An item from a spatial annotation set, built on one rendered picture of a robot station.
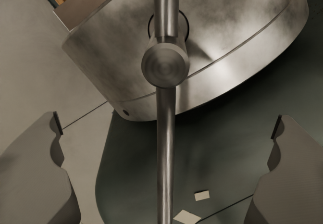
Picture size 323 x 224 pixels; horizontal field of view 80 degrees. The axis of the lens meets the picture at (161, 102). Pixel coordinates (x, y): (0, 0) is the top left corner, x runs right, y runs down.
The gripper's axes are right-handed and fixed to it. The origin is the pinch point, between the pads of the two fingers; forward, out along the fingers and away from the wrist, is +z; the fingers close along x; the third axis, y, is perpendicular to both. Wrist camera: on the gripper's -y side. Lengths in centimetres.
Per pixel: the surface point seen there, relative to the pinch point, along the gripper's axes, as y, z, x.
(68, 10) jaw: -4.1, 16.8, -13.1
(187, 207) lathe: 15.4, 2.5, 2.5
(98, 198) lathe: 16.0, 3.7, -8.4
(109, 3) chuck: -5.5, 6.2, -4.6
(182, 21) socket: -4.2, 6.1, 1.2
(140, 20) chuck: -4.3, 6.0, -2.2
